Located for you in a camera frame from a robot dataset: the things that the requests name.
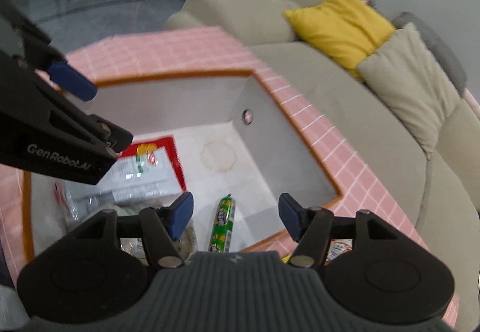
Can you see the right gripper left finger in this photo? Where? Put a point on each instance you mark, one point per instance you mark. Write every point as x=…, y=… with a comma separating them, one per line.
x=162, y=227

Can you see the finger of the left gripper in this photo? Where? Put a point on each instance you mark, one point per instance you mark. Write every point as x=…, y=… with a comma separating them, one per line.
x=69, y=79

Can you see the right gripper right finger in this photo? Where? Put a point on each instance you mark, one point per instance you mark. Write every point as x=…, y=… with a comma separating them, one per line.
x=309, y=228

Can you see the green sausage snack stick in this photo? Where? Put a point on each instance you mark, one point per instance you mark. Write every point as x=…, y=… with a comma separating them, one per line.
x=222, y=229

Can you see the white snack pouch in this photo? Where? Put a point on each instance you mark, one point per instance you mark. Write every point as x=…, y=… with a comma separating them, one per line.
x=80, y=199

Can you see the red noodle snack bag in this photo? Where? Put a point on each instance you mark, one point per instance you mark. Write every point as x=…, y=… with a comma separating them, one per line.
x=337, y=247

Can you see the yellow snack packet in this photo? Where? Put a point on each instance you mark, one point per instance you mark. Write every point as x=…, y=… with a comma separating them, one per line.
x=286, y=258

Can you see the red snack bag in box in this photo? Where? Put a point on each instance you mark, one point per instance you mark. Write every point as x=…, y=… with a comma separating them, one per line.
x=153, y=161

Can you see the orange cardboard box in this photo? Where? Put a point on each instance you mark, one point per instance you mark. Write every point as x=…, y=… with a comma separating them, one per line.
x=231, y=137

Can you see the beige sofa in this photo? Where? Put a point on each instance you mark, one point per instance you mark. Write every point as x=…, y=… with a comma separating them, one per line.
x=365, y=147

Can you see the beige cushion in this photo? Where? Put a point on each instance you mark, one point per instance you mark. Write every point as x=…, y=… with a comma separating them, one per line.
x=405, y=75

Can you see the yellow cushion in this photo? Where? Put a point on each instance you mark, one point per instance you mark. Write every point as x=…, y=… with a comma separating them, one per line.
x=347, y=31

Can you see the grey cushion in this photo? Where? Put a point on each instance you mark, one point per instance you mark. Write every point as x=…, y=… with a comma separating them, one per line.
x=440, y=50

